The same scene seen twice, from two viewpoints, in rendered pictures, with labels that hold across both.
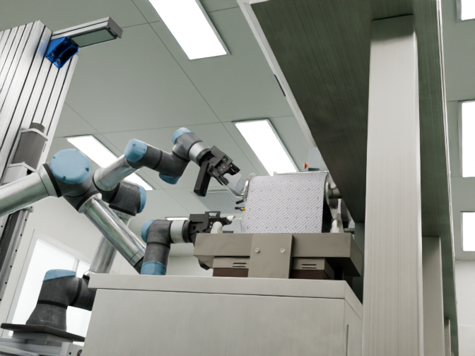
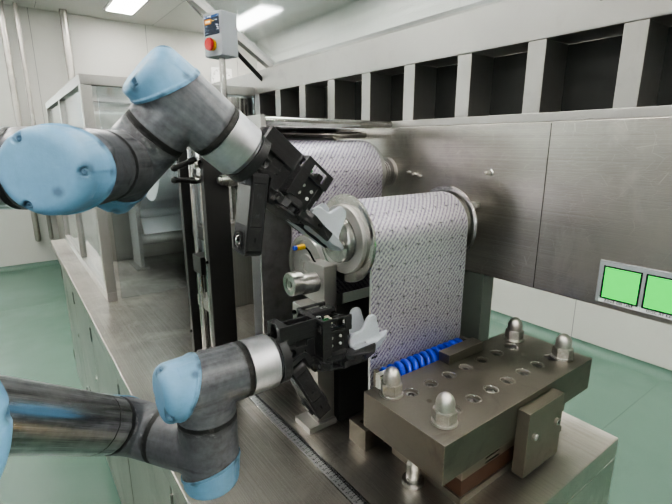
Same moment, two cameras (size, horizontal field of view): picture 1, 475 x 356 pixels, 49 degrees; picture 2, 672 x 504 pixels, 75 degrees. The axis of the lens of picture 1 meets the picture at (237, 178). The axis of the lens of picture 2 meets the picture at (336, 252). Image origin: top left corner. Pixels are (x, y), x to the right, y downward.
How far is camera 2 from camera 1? 1.56 m
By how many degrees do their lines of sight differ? 71
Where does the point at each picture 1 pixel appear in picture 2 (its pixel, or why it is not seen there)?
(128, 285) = not seen: outside the picture
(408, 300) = not seen: outside the picture
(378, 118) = not seen: outside the picture
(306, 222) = (448, 291)
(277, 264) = (549, 441)
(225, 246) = (485, 443)
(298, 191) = (440, 242)
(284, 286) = (581, 479)
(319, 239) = (570, 379)
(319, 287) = (603, 459)
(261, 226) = (396, 313)
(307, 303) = (593, 483)
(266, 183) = (399, 231)
